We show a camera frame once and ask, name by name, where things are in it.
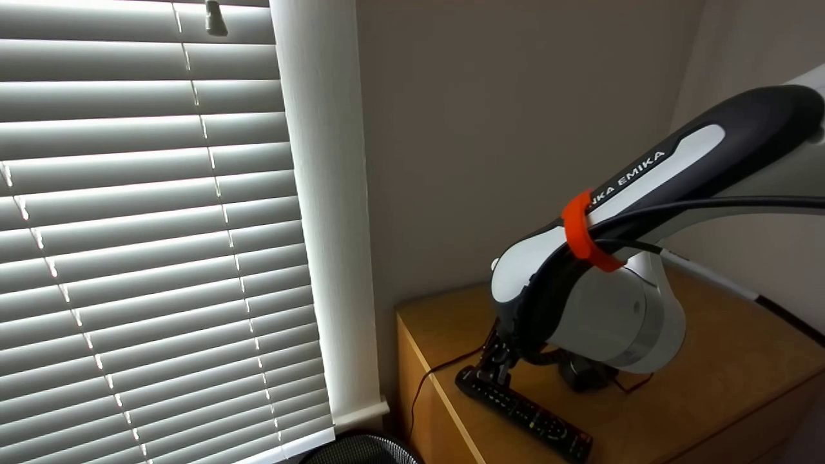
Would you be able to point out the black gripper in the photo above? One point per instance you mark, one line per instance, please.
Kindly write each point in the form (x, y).
(510, 331)

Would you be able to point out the white window blinds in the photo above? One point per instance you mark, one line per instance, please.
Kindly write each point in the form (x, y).
(131, 214)

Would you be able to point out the trash can with black liner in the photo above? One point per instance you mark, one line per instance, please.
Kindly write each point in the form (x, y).
(362, 450)

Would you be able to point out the black remote control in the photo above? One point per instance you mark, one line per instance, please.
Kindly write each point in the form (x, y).
(525, 412)

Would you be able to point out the black power adapter box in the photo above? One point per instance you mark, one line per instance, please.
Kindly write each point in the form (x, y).
(590, 374)

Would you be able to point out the blind wand tip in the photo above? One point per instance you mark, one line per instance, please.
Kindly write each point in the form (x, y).
(215, 17)

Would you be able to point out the light wooden dresser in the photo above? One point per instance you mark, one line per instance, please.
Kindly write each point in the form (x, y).
(731, 370)

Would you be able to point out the white window frame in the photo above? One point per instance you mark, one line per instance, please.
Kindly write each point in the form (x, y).
(337, 214)

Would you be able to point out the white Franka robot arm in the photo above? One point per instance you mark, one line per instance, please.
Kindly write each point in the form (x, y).
(627, 317)

